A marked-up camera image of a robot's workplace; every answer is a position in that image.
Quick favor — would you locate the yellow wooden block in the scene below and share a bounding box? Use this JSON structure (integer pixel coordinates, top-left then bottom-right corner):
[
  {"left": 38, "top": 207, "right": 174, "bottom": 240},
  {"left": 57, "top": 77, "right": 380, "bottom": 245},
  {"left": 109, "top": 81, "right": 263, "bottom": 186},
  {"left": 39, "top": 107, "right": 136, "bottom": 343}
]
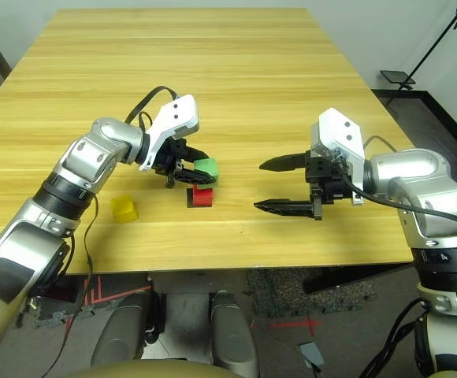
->
[{"left": 110, "top": 195, "right": 139, "bottom": 224}]

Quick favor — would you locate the grey robot leg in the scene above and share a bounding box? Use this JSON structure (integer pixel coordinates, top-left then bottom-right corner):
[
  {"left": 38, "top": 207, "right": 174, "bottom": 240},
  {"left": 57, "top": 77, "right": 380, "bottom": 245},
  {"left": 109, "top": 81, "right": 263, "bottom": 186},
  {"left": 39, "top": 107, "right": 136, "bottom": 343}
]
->
[
  {"left": 90, "top": 290, "right": 161, "bottom": 368},
  {"left": 210, "top": 290, "right": 261, "bottom": 378}
]

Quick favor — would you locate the black table foot beam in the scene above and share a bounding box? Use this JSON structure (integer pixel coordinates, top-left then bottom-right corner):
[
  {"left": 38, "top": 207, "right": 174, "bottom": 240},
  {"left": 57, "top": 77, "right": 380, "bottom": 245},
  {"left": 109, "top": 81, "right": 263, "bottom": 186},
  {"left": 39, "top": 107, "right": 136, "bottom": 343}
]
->
[{"left": 302, "top": 262, "right": 415, "bottom": 295}]

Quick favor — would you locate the red tape cross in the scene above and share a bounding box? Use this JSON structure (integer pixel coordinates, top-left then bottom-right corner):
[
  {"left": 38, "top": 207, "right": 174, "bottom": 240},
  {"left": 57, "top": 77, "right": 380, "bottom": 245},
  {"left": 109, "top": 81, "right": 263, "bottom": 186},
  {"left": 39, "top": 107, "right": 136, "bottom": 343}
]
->
[{"left": 269, "top": 316, "right": 325, "bottom": 337}]

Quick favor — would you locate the grey left robot leg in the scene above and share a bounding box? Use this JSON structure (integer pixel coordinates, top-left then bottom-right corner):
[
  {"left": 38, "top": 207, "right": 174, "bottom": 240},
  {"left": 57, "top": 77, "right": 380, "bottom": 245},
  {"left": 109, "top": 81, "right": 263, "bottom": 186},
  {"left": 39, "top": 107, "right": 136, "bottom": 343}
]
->
[{"left": 90, "top": 290, "right": 161, "bottom": 368}]

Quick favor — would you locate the green wooden block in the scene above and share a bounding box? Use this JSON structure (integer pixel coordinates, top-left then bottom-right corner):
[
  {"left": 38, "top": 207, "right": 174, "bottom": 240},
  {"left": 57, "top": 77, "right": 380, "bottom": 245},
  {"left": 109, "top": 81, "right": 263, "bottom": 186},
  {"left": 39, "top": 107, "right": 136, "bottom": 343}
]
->
[{"left": 193, "top": 157, "right": 219, "bottom": 187}]

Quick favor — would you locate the beige robot torso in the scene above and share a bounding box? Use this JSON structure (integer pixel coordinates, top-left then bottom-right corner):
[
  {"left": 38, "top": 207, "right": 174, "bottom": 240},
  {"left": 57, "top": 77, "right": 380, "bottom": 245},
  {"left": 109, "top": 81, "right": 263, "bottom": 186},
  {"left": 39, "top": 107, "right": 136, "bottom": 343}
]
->
[{"left": 65, "top": 358, "right": 250, "bottom": 378}]

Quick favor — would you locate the black square marker patch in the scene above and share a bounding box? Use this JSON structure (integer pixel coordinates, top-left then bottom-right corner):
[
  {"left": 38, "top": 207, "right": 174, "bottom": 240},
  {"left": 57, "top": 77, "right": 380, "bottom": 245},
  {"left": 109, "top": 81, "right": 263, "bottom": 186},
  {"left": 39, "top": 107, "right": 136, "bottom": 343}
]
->
[{"left": 186, "top": 187, "right": 216, "bottom": 209}]

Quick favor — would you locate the black tripod stand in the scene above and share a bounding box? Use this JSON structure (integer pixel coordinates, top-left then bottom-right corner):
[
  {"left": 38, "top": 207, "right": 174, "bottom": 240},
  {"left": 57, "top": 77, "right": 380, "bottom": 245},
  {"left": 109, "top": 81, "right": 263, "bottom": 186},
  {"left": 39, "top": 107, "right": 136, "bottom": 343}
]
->
[{"left": 380, "top": 0, "right": 457, "bottom": 92}]

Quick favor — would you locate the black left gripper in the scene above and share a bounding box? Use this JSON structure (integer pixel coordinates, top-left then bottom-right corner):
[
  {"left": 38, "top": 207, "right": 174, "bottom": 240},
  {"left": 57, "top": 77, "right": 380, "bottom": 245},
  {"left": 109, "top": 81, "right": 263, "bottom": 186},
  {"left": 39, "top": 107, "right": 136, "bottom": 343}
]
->
[{"left": 151, "top": 137, "right": 219, "bottom": 189}]

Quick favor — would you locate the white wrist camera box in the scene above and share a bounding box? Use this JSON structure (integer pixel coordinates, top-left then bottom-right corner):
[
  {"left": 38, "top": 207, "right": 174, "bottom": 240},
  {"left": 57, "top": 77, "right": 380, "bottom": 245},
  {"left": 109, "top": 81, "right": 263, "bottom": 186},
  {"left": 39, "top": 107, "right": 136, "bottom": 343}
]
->
[
  {"left": 310, "top": 107, "right": 366, "bottom": 208},
  {"left": 138, "top": 94, "right": 201, "bottom": 172}
]

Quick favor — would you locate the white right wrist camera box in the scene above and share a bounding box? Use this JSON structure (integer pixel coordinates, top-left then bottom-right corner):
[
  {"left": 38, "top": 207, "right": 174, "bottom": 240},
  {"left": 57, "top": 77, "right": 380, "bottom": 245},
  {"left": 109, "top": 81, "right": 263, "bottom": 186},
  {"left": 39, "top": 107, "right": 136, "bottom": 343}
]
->
[{"left": 310, "top": 107, "right": 366, "bottom": 208}]

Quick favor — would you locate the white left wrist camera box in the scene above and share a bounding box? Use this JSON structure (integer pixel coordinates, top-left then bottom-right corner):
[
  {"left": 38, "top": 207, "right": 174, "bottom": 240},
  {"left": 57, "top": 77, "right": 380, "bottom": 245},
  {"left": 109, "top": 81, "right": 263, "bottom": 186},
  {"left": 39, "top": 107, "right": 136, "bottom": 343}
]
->
[{"left": 138, "top": 94, "right": 201, "bottom": 172}]

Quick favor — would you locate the speckled black floor mat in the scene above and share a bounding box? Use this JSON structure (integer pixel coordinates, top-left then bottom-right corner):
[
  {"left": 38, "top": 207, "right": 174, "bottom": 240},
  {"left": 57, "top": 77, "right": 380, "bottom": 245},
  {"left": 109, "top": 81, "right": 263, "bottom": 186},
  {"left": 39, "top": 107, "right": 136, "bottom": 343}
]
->
[
  {"left": 33, "top": 297, "right": 120, "bottom": 328},
  {"left": 246, "top": 267, "right": 380, "bottom": 319}
]

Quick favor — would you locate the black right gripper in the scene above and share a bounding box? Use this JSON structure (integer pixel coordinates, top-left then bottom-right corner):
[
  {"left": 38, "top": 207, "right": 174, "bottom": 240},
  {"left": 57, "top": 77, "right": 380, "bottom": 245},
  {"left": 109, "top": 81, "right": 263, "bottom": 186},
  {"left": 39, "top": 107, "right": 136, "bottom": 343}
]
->
[{"left": 253, "top": 149, "right": 354, "bottom": 222}]

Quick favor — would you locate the small grey flat pedal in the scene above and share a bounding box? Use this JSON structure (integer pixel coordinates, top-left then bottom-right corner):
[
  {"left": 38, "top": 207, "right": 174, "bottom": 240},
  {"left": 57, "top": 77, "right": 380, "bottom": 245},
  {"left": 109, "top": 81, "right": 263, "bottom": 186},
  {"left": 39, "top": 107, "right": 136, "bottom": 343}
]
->
[{"left": 298, "top": 341, "right": 327, "bottom": 371}]

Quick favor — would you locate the grey right robot leg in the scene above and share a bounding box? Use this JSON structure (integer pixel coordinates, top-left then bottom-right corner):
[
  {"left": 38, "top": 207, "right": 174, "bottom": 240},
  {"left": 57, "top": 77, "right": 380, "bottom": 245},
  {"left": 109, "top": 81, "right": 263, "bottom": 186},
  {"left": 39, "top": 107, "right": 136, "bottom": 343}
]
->
[{"left": 210, "top": 290, "right": 261, "bottom": 378}]

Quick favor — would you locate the red tape line pattern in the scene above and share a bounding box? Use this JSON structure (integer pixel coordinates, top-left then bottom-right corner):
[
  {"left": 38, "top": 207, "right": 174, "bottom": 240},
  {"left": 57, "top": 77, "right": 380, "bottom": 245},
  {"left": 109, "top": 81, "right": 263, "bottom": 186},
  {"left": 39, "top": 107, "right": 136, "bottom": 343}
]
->
[{"left": 65, "top": 274, "right": 153, "bottom": 335}]

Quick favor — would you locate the red wooden block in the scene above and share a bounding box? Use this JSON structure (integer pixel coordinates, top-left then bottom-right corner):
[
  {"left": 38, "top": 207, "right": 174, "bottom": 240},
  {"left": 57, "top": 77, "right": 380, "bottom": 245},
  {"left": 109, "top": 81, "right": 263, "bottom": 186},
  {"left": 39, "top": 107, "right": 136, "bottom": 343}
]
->
[{"left": 191, "top": 185, "right": 215, "bottom": 208}]

